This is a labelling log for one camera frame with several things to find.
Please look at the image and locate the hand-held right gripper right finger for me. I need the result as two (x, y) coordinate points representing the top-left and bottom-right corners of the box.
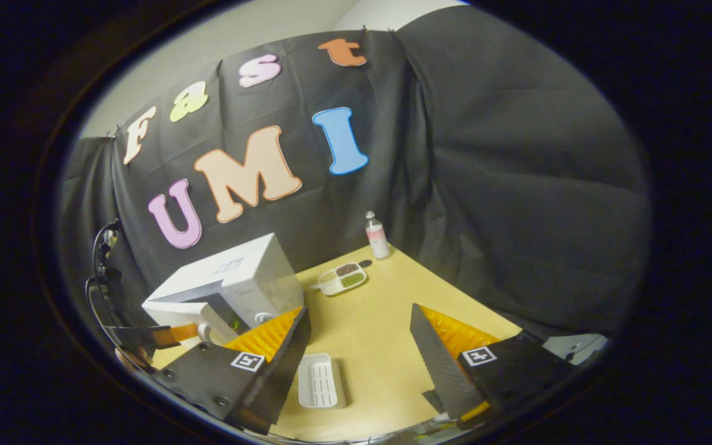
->
(410, 303), (576, 431)

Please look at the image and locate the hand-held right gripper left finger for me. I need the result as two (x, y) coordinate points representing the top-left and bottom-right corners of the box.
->
(151, 306), (312, 435)

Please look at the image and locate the white microwave oven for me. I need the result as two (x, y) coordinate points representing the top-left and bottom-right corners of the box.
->
(142, 233), (305, 347)

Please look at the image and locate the white rectangular tray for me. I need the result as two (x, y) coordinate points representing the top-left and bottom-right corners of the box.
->
(298, 353), (347, 410)

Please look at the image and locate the white divided grain dish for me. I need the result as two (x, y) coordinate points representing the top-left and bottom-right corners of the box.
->
(311, 262), (369, 297)

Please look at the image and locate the clear bottle with pink label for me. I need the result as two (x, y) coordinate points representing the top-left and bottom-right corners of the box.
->
(365, 211), (391, 260)

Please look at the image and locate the black cable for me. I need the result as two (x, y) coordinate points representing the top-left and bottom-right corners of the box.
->
(86, 221), (123, 350)

